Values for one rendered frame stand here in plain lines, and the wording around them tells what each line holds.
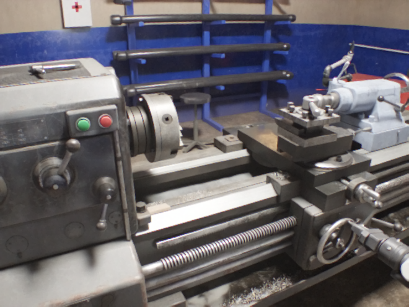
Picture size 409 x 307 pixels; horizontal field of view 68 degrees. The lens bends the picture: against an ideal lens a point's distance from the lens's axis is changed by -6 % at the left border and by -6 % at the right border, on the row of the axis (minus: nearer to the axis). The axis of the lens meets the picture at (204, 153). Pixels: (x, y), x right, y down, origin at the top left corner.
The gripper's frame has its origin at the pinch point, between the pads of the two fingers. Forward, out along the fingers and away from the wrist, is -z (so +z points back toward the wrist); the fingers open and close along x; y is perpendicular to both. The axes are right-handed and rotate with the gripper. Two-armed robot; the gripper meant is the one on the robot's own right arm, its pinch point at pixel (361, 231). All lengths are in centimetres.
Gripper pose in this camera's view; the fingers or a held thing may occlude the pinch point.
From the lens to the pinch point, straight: 129.0
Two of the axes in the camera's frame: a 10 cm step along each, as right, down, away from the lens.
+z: 4.4, 3.7, -8.2
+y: 2.7, -9.2, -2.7
